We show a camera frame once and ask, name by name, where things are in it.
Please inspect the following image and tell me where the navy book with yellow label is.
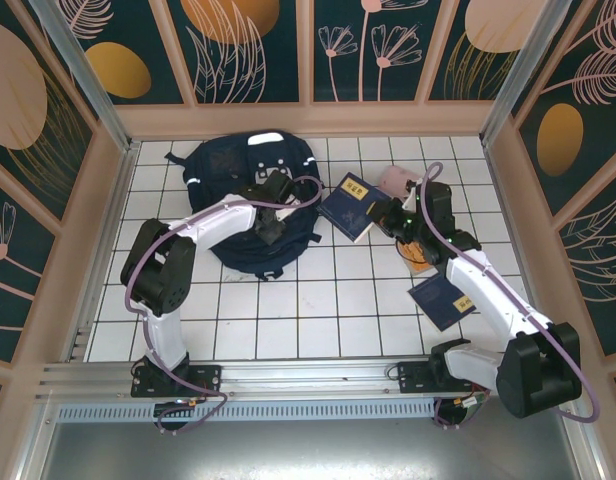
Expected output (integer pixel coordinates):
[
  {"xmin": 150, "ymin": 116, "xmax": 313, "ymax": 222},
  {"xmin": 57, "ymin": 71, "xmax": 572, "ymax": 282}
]
[
  {"xmin": 317, "ymin": 172, "xmax": 393, "ymax": 245},
  {"xmin": 407, "ymin": 273, "xmax": 478, "ymax": 332}
]

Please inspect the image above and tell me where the pink pencil case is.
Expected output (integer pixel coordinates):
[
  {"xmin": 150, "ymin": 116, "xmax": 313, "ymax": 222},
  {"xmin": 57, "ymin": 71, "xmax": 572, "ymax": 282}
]
[{"xmin": 376, "ymin": 166, "xmax": 425, "ymax": 199}]

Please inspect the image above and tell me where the orange book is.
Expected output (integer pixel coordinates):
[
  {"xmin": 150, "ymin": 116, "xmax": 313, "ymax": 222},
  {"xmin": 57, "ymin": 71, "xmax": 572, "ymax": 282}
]
[{"xmin": 395, "ymin": 239, "xmax": 439, "ymax": 276}]

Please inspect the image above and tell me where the navy blue backpack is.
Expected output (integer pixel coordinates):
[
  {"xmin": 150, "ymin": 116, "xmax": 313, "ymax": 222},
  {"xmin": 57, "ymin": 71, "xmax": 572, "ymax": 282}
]
[{"xmin": 163, "ymin": 130, "xmax": 323, "ymax": 281}]

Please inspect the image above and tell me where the small green circuit board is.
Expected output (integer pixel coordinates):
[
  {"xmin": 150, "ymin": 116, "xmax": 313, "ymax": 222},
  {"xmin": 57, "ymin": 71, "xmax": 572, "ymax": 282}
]
[{"xmin": 452, "ymin": 393, "xmax": 489, "ymax": 416}]

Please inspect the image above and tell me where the aluminium mounting rail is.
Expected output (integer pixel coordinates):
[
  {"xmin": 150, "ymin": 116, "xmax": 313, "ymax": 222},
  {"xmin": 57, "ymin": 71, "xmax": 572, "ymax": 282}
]
[{"xmin": 35, "ymin": 353, "xmax": 582, "ymax": 401}]

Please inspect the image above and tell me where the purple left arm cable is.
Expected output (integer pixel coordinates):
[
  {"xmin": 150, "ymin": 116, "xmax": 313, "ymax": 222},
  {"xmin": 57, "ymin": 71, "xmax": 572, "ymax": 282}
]
[{"xmin": 123, "ymin": 174, "xmax": 325, "ymax": 435}]

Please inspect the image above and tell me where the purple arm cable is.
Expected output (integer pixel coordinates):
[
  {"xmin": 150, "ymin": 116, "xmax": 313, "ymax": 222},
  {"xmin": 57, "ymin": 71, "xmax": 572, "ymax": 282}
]
[
  {"xmin": 123, "ymin": 174, "xmax": 325, "ymax": 435},
  {"xmin": 420, "ymin": 160, "xmax": 602, "ymax": 431}
]

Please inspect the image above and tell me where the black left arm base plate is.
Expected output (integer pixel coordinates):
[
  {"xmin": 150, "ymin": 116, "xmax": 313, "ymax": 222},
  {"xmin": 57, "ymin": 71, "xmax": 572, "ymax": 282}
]
[{"xmin": 131, "ymin": 364, "xmax": 223, "ymax": 399}]

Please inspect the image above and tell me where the aluminium side rail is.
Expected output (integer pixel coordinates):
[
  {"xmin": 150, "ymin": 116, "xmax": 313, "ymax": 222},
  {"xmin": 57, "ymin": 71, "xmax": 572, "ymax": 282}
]
[{"xmin": 65, "ymin": 142, "xmax": 142, "ymax": 362}]

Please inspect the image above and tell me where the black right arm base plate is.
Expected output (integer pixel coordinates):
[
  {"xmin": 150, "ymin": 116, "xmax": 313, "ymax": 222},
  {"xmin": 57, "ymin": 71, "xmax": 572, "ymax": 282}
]
[{"xmin": 396, "ymin": 360, "xmax": 489, "ymax": 396}]

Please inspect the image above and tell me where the aluminium corner post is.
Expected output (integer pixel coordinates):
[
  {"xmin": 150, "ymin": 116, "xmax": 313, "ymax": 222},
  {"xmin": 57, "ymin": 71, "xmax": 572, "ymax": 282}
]
[
  {"xmin": 479, "ymin": 0, "xmax": 573, "ymax": 149},
  {"xmin": 27, "ymin": 0, "xmax": 140, "ymax": 156}
]

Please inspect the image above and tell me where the slotted grey cable duct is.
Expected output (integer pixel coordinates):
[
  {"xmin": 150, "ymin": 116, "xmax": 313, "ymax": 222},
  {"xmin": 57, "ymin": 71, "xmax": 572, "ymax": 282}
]
[{"xmin": 55, "ymin": 399, "xmax": 439, "ymax": 424}]

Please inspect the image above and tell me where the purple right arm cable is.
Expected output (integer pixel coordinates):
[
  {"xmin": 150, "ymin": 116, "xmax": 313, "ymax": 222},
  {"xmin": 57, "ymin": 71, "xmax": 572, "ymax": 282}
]
[{"xmin": 420, "ymin": 160, "xmax": 602, "ymax": 431}]

